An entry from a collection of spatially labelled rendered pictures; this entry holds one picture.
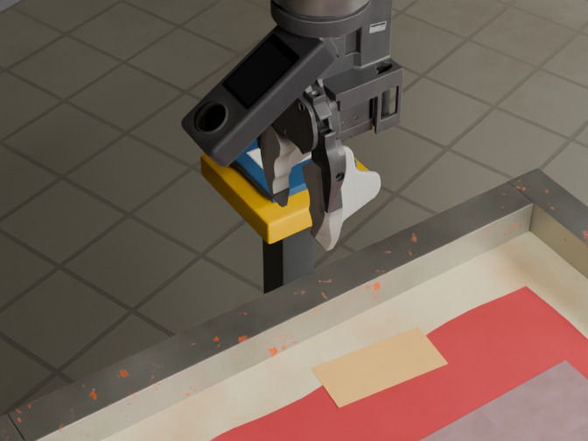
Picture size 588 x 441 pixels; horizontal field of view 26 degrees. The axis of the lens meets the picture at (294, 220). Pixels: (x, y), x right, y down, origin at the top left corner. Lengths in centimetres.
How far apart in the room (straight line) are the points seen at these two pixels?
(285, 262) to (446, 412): 34
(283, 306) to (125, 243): 156
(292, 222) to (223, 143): 34
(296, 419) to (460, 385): 14
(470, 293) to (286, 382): 19
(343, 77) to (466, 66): 220
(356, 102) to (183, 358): 26
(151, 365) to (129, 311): 145
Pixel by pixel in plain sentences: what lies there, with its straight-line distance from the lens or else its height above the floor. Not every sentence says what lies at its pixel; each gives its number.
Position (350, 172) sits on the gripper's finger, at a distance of 97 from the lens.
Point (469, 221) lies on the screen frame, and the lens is 116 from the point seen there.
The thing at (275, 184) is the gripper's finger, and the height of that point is 110.
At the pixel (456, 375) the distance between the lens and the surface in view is 108.
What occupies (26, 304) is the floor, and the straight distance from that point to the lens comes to 253.
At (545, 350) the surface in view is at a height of 96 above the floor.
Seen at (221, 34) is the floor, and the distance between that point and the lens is 321.
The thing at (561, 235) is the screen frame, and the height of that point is 98.
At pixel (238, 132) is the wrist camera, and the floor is 121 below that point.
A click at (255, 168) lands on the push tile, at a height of 97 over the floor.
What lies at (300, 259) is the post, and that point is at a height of 84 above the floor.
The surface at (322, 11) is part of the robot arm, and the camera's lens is 87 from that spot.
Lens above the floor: 175
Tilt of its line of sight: 41 degrees down
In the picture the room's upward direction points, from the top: straight up
